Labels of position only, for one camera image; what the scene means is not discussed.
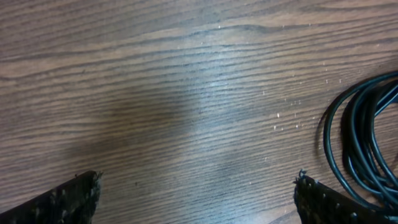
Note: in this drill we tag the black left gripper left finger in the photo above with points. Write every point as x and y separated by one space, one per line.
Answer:
73 202

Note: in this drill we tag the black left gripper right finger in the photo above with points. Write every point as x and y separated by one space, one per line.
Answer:
319 204

